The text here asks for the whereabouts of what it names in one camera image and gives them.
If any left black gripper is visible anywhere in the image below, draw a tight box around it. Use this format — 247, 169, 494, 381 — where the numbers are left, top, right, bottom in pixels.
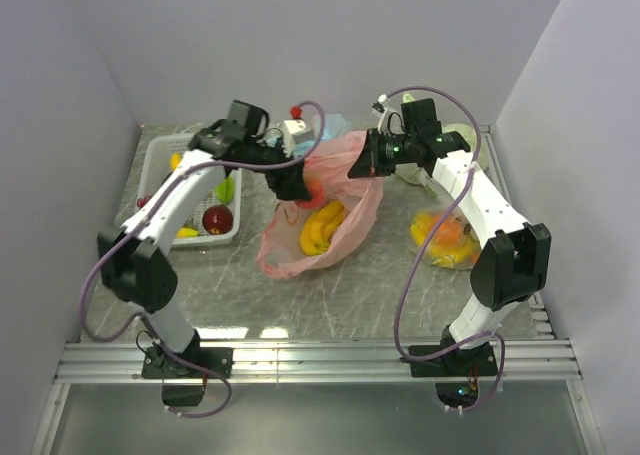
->
246, 135, 313, 201

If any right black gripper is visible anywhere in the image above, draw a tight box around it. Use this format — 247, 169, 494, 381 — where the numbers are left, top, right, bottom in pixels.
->
348, 128, 417, 178

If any pink plastic bag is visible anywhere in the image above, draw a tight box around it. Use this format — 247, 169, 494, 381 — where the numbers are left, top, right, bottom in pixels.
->
256, 131, 384, 279

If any yellow banana bunch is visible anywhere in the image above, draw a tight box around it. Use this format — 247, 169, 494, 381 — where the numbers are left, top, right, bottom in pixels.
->
299, 200, 345, 256

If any green starfruit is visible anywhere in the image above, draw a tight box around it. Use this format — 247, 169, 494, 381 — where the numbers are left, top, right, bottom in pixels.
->
214, 174, 235, 205

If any red apple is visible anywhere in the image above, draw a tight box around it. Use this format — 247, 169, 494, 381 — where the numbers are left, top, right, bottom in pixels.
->
201, 205, 234, 235

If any single yellow banana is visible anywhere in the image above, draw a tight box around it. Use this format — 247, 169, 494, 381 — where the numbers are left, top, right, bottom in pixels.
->
170, 152, 182, 171

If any red grape bunch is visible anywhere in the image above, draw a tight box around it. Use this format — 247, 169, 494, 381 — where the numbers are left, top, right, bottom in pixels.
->
136, 196, 151, 209

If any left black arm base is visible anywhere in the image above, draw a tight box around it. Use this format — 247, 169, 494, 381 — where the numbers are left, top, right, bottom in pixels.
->
141, 345, 234, 419

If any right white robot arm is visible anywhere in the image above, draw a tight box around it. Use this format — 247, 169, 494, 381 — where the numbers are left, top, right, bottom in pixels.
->
348, 96, 551, 375

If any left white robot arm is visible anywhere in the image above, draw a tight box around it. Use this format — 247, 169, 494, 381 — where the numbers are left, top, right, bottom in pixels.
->
93, 100, 321, 377

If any green tied plastic bag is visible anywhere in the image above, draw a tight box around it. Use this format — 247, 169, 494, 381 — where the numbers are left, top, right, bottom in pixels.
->
395, 123, 489, 202

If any blue tied plastic bag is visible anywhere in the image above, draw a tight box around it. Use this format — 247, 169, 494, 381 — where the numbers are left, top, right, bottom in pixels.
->
263, 114, 352, 148

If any clear bag of fruits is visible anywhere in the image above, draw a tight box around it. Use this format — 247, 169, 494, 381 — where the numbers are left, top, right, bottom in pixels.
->
409, 211, 481, 270

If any small yellow mango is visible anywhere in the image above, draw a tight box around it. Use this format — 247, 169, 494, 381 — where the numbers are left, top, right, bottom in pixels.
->
176, 227, 199, 239

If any white plastic basket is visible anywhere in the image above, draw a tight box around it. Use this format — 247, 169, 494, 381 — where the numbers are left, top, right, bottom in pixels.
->
138, 133, 242, 248

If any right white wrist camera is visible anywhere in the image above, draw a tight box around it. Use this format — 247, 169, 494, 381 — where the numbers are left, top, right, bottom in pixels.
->
372, 94, 396, 133

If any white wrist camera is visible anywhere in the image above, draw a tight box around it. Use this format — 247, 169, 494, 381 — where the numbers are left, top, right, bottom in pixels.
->
372, 94, 396, 133
276, 120, 316, 157

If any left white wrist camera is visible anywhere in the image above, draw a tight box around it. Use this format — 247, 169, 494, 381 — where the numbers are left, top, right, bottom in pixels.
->
276, 120, 316, 157

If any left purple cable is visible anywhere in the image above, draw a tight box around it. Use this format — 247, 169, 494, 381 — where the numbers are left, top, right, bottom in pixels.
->
80, 99, 327, 419

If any purple cable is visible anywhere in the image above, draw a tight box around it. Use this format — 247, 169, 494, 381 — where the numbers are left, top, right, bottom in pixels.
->
80, 99, 327, 419
378, 85, 507, 414

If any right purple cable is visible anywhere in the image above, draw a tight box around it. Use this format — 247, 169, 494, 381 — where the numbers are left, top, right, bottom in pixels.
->
378, 85, 507, 414

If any aluminium mounting rail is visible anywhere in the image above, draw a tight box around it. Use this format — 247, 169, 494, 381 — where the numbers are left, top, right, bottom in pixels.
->
54, 339, 582, 384

